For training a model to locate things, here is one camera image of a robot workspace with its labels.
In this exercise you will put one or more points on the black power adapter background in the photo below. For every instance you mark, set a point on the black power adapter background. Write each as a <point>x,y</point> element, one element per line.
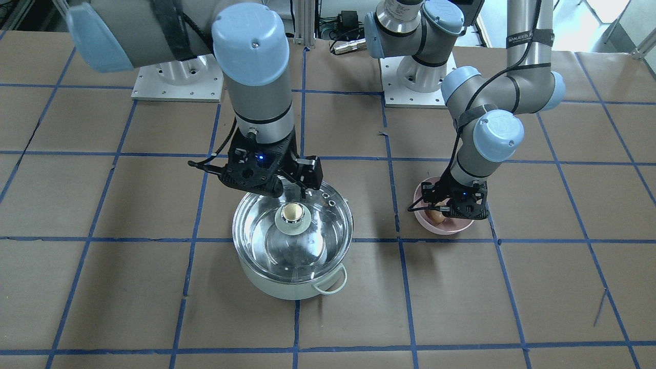
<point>348,20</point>

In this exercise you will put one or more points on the glass pot lid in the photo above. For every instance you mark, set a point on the glass pot lid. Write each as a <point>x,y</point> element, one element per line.
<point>292,236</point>

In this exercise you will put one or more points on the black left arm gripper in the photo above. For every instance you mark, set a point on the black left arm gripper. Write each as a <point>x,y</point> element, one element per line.
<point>429,196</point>

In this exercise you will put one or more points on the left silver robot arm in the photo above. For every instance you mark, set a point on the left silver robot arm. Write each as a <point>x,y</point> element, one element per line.
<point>484,110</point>

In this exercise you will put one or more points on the pale green cooking pot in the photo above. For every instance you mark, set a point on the pale green cooking pot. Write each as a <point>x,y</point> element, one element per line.
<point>292,279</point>

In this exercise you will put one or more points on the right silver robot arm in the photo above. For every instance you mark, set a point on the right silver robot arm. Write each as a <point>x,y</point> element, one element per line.
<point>249,43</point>

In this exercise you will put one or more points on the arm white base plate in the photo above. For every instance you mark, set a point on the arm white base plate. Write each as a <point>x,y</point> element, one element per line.
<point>407,84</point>
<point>196,80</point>

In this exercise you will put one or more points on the pink plastic bowl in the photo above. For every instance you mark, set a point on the pink plastic bowl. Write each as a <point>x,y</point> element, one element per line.
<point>450,226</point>

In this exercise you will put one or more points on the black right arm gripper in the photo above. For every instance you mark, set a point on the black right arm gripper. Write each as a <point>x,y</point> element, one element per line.
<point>309,169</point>

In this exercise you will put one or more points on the silver cylindrical connector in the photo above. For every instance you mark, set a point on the silver cylindrical connector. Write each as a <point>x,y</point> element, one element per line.
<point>348,47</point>

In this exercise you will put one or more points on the beige egg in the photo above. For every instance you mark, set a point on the beige egg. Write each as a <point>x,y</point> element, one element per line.
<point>435,216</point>

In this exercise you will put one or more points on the aluminium frame post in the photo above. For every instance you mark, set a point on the aluminium frame post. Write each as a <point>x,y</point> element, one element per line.
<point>304,16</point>

